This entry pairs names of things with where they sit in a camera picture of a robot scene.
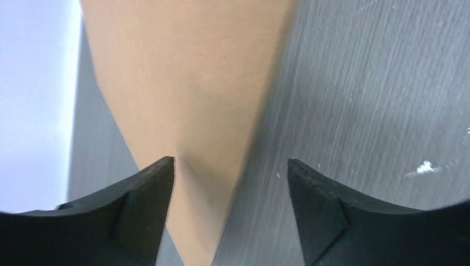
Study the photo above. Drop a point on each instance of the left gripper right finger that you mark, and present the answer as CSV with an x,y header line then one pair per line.
x,y
338,225

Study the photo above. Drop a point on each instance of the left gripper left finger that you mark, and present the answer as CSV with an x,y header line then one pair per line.
x,y
121,224

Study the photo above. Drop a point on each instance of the brown fibreboard backing board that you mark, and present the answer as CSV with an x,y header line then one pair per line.
x,y
189,79

